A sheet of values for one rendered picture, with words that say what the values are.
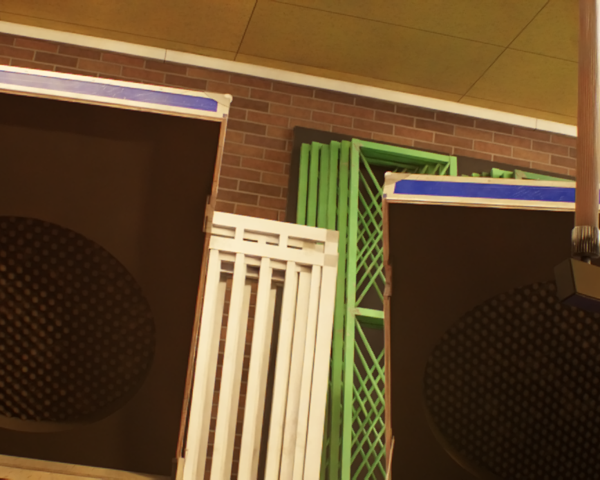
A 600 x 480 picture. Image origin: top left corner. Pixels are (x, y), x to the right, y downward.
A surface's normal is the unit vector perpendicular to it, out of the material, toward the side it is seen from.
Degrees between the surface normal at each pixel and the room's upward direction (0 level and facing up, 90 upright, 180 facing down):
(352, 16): 180
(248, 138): 90
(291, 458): 87
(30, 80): 48
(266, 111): 90
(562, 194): 52
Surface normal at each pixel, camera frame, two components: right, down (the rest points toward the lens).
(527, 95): -0.11, 0.95
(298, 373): 0.21, -0.30
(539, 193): -0.06, -0.82
